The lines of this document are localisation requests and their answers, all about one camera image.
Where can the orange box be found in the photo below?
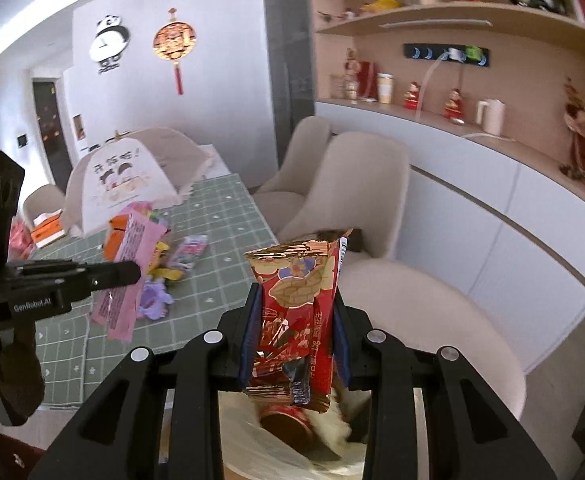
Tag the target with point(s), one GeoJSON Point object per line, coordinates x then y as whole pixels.
{"type": "Point", "coordinates": [47, 232]}

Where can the person's left hand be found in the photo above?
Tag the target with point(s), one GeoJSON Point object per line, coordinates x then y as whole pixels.
{"type": "Point", "coordinates": [20, 360]}

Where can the wooden wall shelf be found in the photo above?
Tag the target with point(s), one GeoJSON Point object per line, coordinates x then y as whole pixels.
{"type": "Point", "coordinates": [422, 12]}

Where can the red can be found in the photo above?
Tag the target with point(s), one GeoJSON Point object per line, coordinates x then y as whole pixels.
{"type": "Point", "coordinates": [287, 422]}

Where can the white sideboard cabinet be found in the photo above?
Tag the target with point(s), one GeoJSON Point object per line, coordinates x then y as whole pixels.
{"type": "Point", "coordinates": [472, 220]}

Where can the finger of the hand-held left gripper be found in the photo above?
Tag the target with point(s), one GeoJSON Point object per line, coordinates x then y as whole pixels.
{"type": "Point", "coordinates": [117, 274]}

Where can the yellow shelf item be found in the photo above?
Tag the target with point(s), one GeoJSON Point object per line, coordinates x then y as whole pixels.
{"type": "Point", "coordinates": [382, 5]}

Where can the orange snack packet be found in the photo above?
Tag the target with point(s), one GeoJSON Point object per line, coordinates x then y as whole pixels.
{"type": "Point", "coordinates": [115, 240]}

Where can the white mug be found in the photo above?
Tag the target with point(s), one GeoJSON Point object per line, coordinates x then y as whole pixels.
{"type": "Point", "coordinates": [490, 117]}

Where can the white pink candy packet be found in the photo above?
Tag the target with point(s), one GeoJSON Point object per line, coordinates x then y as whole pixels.
{"type": "Point", "coordinates": [187, 252]}

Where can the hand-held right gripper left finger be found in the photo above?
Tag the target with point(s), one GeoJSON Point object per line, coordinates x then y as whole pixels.
{"type": "Point", "coordinates": [250, 332]}

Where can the wall switch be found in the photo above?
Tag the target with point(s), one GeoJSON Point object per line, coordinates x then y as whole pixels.
{"type": "Point", "coordinates": [23, 140]}

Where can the dark door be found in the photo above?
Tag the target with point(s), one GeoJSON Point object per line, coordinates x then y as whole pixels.
{"type": "Point", "coordinates": [52, 130]}

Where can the beige mesh food cover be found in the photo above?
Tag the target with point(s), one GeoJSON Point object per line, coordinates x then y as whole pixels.
{"type": "Point", "coordinates": [122, 170]}

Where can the red knot wall ornament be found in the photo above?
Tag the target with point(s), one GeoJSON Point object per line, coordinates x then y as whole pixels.
{"type": "Point", "coordinates": [173, 42]}

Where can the yellow wrapper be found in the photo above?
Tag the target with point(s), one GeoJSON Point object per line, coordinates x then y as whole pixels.
{"type": "Point", "coordinates": [170, 274]}

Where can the beige plastic bag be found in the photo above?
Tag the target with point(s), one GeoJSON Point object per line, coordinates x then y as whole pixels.
{"type": "Point", "coordinates": [252, 435]}

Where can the panda wall clock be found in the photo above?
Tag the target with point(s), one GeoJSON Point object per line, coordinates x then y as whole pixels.
{"type": "Point", "coordinates": [108, 40]}

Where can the green checked tablecloth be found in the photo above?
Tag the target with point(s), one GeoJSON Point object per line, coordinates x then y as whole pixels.
{"type": "Point", "coordinates": [212, 285]}

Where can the red snack packet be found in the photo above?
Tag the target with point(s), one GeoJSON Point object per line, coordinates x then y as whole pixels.
{"type": "Point", "coordinates": [292, 300]}

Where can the beige dining chair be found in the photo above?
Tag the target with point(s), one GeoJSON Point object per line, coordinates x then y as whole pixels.
{"type": "Point", "coordinates": [422, 300]}
{"type": "Point", "coordinates": [42, 200]}
{"type": "Point", "coordinates": [362, 185]}
{"type": "Point", "coordinates": [307, 145]}

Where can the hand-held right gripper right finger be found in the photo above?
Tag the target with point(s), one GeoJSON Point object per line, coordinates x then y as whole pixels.
{"type": "Point", "coordinates": [343, 340]}

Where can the red doll figurine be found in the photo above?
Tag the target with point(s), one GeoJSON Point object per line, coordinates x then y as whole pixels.
{"type": "Point", "coordinates": [453, 105]}
{"type": "Point", "coordinates": [412, 96]}

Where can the pink snack packet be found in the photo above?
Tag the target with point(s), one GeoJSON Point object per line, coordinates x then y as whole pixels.
{"type": "Point", "coordinates": [122, 310]}

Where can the black power strip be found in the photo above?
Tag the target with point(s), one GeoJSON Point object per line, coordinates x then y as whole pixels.
{"type": "Point", "coordinates": [422, 52]}

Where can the tall red box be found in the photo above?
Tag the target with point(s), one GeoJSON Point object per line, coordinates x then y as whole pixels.
{"type": "Point", "coordinates": [367, 80]}

